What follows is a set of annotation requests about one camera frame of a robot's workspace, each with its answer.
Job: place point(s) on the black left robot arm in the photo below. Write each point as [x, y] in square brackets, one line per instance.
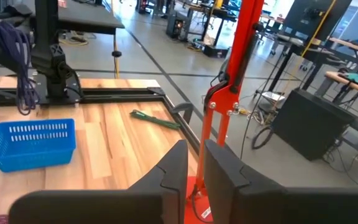
[47, 46]

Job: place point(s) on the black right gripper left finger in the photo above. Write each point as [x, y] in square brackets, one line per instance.
[104, 208]

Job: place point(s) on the black knob yellow stick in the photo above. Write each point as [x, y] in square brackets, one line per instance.
[116, 53]

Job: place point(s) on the red desk lamp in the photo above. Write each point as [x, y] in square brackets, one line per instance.
[228, 93]

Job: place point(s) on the black computer case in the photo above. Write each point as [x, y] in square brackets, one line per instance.
[309, 124]

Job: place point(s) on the wooden-edged background table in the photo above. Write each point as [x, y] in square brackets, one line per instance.
[346, 79]

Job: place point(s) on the black aluminium table frame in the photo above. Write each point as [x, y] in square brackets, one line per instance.
[120, 93]

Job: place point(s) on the black background panel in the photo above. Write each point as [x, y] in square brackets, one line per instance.
[315, 15]

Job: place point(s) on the blue plastic basket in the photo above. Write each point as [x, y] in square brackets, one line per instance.
[30, 152]

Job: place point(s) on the black desk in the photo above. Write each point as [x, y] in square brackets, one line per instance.
[85, 20]

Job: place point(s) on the black table clamp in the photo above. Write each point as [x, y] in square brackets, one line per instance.
[182, 107]

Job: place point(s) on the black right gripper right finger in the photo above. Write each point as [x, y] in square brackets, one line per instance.
[291, 208]

